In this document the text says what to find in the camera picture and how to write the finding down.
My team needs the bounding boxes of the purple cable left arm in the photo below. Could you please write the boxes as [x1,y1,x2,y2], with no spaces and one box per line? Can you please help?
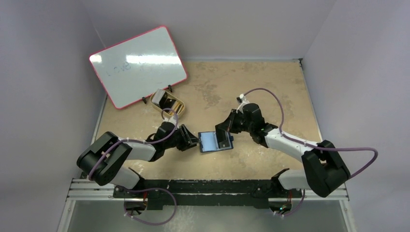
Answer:
[88,108,179,226]

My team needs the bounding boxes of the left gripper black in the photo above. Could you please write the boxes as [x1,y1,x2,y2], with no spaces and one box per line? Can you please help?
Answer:
[163,125,200,151]

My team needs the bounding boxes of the beige oval card tray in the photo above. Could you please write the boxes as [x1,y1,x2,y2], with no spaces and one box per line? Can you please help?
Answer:
[149,89,185,116]

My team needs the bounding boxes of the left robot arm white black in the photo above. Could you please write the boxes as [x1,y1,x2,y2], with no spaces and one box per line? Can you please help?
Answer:
[76,121,200,198]

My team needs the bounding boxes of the blue leather card holder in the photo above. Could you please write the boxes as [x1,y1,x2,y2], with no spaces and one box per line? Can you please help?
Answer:
[198,131,234,153]

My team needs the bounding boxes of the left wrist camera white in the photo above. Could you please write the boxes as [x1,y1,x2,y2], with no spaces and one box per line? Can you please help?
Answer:
[164,116,178,125]

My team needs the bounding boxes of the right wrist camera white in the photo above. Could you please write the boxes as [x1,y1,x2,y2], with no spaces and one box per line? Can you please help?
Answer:
[236,94,250,112]

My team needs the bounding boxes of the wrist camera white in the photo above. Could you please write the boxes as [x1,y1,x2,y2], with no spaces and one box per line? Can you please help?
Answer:
[164,116,178,125]
[236,94,250,112]

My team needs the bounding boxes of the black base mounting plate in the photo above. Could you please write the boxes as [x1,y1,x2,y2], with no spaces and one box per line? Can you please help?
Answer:
[113,179,302,211]

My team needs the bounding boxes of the aluminium rail frame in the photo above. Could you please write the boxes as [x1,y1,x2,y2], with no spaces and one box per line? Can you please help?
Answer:
[68,179,349,201]

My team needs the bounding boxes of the whiteboard with pink frame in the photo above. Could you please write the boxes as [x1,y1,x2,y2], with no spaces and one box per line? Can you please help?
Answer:
[89,26,188,109]

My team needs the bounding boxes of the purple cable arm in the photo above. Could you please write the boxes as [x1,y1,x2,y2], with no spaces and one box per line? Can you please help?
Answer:
[242,88,379,218]
[88,108,179,226]

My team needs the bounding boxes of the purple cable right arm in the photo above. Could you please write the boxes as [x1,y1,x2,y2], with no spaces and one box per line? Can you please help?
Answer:
[242,88,379,218]

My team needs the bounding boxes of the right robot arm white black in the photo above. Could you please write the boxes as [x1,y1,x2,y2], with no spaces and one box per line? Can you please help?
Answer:
[215,103,351,198]

